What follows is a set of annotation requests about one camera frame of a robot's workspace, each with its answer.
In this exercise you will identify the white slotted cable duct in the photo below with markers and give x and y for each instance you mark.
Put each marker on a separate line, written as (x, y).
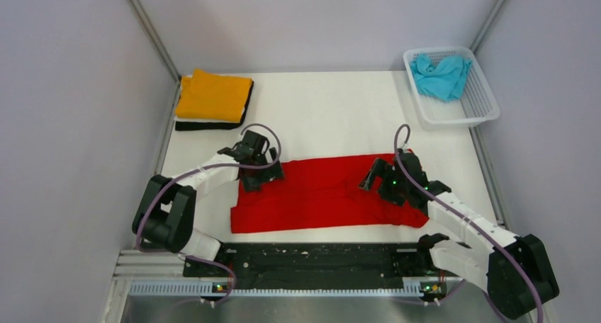
(213, 289)

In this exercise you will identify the teal t shirt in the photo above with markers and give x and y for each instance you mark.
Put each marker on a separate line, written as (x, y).
(444, 81)

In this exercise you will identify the red t shirt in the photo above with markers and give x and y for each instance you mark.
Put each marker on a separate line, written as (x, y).
(319, 193)

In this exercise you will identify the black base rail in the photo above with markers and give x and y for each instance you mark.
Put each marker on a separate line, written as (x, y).
(318, 266)

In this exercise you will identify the white plastic basket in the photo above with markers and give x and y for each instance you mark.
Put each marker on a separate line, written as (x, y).
(476, 106)

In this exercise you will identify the aluminium frame profile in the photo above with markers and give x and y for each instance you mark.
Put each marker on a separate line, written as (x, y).
(137, 264)

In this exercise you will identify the folded black t shirt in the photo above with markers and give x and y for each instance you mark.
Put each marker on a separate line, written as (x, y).
(185, 125)

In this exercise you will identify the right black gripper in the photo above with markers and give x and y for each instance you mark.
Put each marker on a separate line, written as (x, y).
(384, 169)

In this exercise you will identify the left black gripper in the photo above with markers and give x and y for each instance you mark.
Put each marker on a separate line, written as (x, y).
(251, 183)

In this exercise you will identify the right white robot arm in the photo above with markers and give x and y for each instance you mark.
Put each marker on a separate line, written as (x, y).
(513, 271)

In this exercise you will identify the folded orange t shirt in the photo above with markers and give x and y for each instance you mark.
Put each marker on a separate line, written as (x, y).
(212, 95)

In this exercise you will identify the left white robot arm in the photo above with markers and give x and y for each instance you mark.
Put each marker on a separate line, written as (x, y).
(164, 220)

